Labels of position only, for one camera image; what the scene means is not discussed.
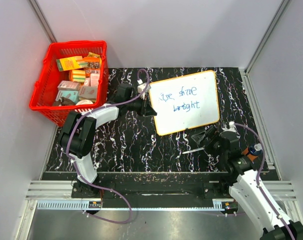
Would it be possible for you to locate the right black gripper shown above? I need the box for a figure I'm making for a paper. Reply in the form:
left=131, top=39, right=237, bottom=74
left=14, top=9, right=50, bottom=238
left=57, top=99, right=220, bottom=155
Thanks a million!
left=191, top=125, right=228, bottom=160

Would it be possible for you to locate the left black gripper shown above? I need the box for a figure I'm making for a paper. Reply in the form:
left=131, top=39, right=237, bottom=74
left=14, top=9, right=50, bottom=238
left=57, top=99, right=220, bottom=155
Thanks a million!
left=125, top=94, right=157, bottom=118

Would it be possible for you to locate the white marker pen blue cap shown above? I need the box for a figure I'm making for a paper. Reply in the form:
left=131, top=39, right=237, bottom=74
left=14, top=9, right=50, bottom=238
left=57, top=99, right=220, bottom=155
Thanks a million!
left=182, top=147, right=204, bottom=154

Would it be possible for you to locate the white board with orange frame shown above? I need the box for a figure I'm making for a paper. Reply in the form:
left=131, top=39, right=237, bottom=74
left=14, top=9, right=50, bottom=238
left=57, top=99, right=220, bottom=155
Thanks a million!
left=149, top=70, right=220, bottom=136

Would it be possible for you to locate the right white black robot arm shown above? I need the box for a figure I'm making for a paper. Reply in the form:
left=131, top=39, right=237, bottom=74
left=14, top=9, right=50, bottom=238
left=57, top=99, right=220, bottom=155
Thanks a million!
left=191, top=121, right=303, bottom=240

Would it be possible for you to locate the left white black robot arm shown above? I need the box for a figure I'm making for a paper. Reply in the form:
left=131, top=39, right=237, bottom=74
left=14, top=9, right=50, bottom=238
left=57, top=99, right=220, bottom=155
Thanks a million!
left=58, top=83, right=157, bottom=198

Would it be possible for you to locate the small blue orange bottle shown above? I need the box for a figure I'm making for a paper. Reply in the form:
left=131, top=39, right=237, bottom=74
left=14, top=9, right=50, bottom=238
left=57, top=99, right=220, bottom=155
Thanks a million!
left=242, top=143, right=263, bottom=162

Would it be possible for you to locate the pink white box in basket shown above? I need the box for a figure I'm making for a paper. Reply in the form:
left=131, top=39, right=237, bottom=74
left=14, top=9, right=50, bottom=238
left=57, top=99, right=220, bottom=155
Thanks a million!
left=90, top=73, right=100, bottom=87

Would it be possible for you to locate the white round lid in basket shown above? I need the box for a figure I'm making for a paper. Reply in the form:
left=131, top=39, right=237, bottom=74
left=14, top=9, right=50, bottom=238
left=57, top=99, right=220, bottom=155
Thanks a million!
left=76, top=99, right=94, bottom=106

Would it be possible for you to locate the brown pink box in basket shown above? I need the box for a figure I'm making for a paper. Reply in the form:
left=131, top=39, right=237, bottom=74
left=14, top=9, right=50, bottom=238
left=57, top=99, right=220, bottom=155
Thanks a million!
left=78, top=85, right=98, bottom=101

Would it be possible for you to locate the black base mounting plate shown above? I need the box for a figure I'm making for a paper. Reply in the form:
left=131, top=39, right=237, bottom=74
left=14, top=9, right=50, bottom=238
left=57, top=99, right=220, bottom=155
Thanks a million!
left=71, top=172, right=233, bottom=210

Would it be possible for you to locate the orange snack packet in basket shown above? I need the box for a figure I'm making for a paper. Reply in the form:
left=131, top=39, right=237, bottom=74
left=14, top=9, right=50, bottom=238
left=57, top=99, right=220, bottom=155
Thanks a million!
left=82, top=52, right=102, bottom=69

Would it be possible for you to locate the teal box in basket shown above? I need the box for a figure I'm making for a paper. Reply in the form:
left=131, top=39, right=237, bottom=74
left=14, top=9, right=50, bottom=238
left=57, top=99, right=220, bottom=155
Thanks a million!
left=55, top=90, right=79, bottom=103

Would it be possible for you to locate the striped yellow orange sponge pack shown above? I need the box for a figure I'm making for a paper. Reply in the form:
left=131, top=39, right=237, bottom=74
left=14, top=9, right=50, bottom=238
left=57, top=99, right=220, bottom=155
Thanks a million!
left=68, top=69, right=86, bottom=83

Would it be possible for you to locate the red plastic shopping basket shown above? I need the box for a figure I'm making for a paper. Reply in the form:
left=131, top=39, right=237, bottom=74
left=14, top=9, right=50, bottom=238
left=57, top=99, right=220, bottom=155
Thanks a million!
left=29, top=40, right=109, bottom=127

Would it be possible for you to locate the grey pink box in basket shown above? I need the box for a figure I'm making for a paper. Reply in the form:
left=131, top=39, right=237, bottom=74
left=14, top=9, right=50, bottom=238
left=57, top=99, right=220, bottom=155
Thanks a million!
left=57, top=80, right=81, bottom=91

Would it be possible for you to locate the yellow green box in basket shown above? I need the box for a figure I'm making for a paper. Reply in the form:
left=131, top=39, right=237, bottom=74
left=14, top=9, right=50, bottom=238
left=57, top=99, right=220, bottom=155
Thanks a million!
left=56, top=56, right=85, bottom=72

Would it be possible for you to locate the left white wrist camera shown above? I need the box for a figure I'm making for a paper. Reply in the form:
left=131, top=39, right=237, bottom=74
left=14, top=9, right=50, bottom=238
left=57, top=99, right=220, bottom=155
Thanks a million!
left=137, top=79, right=151, bottom=94

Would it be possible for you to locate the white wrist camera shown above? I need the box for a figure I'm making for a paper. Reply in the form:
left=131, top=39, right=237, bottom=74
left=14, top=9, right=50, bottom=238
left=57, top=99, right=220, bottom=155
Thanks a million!
left=137, top=79, right=151, bottom=94
left=222, top=121, right=237, bottom=133

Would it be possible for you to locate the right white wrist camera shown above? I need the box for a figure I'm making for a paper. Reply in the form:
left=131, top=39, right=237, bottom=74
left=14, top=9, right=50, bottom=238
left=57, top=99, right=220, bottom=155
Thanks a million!
left=222, top=121, right=237, bottom=133

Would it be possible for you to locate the grey slotted cable duct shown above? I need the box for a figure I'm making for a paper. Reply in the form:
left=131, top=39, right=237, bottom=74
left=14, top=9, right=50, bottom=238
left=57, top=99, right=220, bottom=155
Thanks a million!
left=37, top=200, right=102, bottom=211

